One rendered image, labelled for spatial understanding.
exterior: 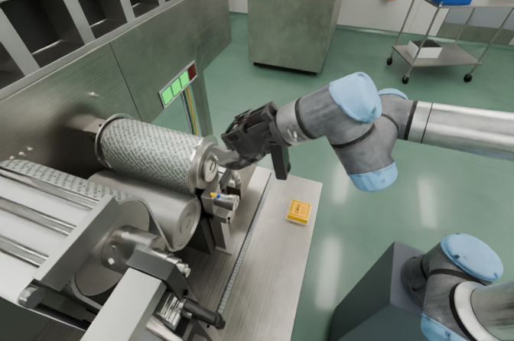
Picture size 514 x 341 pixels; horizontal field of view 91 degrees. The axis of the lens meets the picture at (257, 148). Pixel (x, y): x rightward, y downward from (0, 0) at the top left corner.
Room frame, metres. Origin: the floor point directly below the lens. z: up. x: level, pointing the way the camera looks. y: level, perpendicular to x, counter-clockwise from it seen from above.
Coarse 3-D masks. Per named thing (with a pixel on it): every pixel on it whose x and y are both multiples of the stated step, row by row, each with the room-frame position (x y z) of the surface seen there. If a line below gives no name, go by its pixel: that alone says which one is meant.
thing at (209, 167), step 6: (210, 156) 0.39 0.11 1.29; (204, 162) 0.38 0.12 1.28; (210, 162) 0.39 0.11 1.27; (204, 168) 0.37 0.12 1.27; (210, 168) 0.38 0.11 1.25; (216, 168) 0.41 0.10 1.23; (204, 174) 0.36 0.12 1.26; (210, 174) 0.38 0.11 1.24; (204, 180) 0.36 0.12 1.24; (210, 180) 0.37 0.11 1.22
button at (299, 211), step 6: (294, 204) 0.49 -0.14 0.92; (300, 204) 0.49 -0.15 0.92; (306, 204) 0.49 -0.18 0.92; (294, 210) 0.47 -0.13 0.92; (300, 210) 0.47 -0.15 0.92; (306, 210) 0.47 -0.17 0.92; (288, 216) 0.45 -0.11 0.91; (294, 216) 0.44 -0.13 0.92; (300, 216) 0.44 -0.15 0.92; (306, 216) 0.44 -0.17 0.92; (306, 222) 0.43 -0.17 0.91
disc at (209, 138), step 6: (204, 138) 0.42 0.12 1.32; (210, 138) 0.44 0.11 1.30; (198, 144) 0.40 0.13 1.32; (204, 144) 0.41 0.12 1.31; (198, 150) 0.39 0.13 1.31; (192, 156) 0.37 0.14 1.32; (192, 162) 0.36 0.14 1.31; (192, 168) 0.35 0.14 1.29; (192, 174) 0.35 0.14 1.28; (192, 180) 0.34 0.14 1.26; (192, 186) 0.34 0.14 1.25; (192, 192) 0.33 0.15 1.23; (198, 192) 0.35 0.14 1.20
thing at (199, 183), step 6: (102, 144) 0.44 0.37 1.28; (210, 144) 0.42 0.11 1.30; (216, 144) 0.44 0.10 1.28; (102, 150) 0.43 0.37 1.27; (204, 150) 0.39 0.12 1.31; (210, 150) 0.41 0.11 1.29; (198, 156) 0.38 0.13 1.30; (204, 156) 0.39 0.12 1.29; (198, 162) 0.37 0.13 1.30; (198, 168) 0.36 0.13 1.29; (198, 174) 0.35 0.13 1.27; (198, 180) 0.35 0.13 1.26; (198, 186) 0.34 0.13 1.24; (204, 186) 0.36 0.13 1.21
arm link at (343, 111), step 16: (336, 80) 0.34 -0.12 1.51; (352, 80) 0.31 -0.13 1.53; (368, 80) 0.32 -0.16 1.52; (304, 96) 0.35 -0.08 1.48; (320, 96) 0.32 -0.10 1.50; (336, 96) 0.30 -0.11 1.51; (352, 96) 0.29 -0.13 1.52; (368, 96) 0.29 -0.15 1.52; (304, 112) 0.31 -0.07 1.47; (320, 112) 0.30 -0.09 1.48; (336, 112) 0.29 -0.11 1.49; (352, 112) 0.28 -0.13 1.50; (368, 112) 0.28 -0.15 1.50; (304, 128) 0.30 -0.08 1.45; (320, 128) 0.30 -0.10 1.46; (336, 128) 0.29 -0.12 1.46; (352, 128) 0.28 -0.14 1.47; (368, 128) 0.29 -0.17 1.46; (336, 144) 0.28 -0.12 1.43
